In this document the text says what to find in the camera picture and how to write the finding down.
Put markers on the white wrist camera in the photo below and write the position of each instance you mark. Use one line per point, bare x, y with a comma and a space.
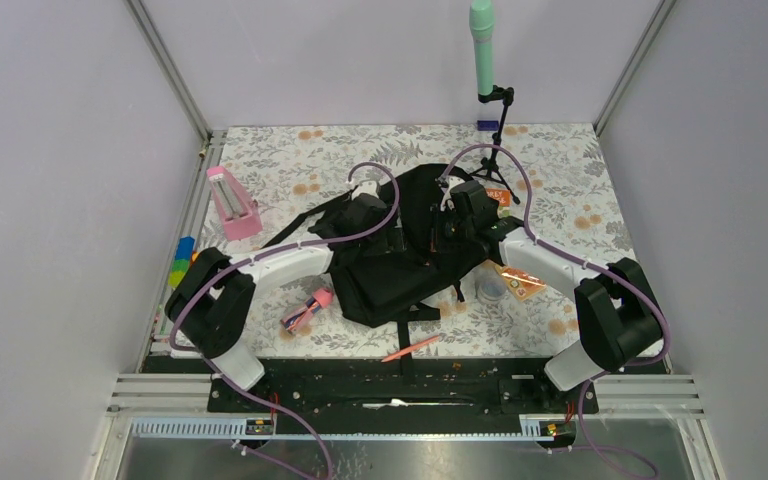
368, 187
447, 184

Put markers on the floral tablecloth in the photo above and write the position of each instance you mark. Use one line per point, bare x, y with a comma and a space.
557, 171

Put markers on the orange treehouse book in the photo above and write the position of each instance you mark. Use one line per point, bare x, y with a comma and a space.
503, 198

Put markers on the orange snack packet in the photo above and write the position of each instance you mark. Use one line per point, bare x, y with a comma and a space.
519, 283

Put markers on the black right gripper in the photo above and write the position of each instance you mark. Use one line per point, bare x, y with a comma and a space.
454, 246

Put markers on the colourful toy blocks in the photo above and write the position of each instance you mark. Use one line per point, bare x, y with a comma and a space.
183, 257

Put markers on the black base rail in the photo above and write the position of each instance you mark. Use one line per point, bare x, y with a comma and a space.
418, 396

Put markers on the clear tape roll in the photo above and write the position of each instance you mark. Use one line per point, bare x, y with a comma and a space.
490, 289

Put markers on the black student backpack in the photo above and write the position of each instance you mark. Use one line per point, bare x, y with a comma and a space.
388, 277

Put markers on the blue block at wall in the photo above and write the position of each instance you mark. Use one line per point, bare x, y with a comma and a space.
487, 125

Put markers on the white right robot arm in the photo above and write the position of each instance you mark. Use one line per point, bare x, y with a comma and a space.
616, 315

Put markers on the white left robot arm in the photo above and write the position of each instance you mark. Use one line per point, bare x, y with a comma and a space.
211, 303

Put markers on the black tripod stand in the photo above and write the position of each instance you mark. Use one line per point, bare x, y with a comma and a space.
489, 169

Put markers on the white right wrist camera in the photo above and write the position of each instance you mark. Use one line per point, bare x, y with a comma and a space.
447, 184

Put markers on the pink pencil case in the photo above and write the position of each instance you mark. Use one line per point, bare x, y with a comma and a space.
301, 316

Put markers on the green microphone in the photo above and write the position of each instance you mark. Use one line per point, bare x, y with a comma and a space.
481, 24

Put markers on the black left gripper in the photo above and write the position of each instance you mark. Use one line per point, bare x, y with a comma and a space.
384, 235

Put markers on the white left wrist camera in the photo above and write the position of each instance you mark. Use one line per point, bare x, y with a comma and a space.
368, 187

